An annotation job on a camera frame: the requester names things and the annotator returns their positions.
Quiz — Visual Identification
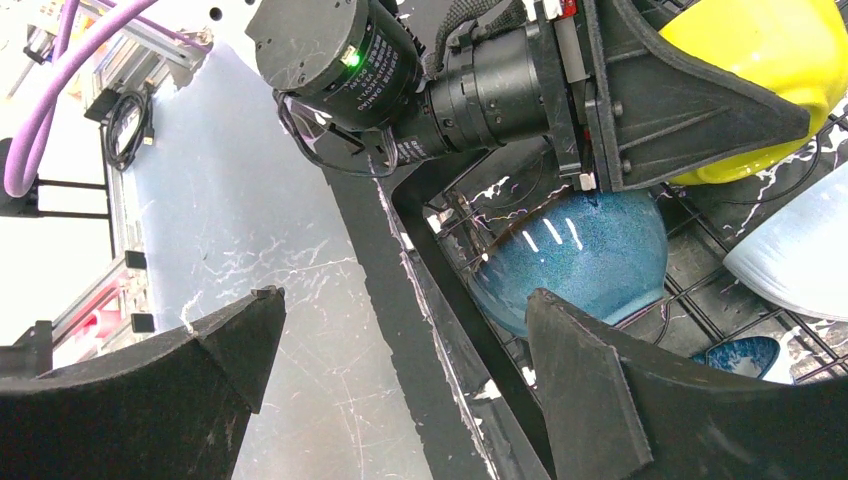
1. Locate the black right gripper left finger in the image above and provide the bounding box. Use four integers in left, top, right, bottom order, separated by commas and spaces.
1, 286, 286, 479

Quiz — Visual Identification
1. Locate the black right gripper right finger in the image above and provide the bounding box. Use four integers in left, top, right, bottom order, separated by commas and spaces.
526, 288, 847, 479

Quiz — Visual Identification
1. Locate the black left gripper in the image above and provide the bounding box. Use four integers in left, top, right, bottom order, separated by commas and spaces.
392, 1, 811, 192

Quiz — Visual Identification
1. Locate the dark blue beige bowl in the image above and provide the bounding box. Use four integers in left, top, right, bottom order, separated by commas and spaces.
467, 190, 668, 338

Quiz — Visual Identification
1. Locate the blue patterned bowl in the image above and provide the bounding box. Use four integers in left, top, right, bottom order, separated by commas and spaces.
692, 336, 795, 385

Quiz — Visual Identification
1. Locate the yellow green bowl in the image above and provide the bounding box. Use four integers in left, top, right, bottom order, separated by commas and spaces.
655, 0, 848, 187

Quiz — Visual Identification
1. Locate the dark striped white bowl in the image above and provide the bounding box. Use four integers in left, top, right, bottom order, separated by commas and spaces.
723, 165, 847, 322

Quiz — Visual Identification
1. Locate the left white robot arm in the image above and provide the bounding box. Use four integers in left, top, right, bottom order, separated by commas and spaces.
246, 1, 812, 192

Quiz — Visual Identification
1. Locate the black stand outside table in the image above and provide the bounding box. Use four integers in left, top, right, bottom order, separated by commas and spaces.
0, 137, 114, 260

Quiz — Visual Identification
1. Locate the black wire dish rack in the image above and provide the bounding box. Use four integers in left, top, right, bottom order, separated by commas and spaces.
390, 0, 848, 480

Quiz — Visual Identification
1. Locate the black coiled usb cable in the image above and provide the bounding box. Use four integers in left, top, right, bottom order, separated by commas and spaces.
103, 89, 157, 174

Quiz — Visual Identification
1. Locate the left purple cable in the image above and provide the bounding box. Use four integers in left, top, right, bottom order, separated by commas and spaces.
3, 0, 213, 199

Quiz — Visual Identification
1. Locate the aluminium table edge rail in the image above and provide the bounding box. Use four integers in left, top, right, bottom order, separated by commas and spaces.
52, 18, 211, 366

